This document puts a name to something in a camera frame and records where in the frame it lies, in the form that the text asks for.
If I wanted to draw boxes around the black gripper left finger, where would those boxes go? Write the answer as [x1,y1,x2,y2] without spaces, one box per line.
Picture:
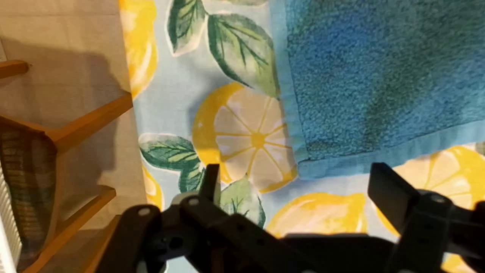
[198,164,221,204]

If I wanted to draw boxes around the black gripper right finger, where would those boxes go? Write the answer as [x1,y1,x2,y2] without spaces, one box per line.
[367,163,420,232]

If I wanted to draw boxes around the blue towel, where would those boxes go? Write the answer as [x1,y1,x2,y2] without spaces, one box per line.
[270,0,485,179]

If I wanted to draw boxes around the lemon print tablecloth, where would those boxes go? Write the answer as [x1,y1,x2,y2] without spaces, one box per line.
[118,0,485,239]

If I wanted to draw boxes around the wooden chair near corner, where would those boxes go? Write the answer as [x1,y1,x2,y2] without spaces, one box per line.
[0,60,135,273]

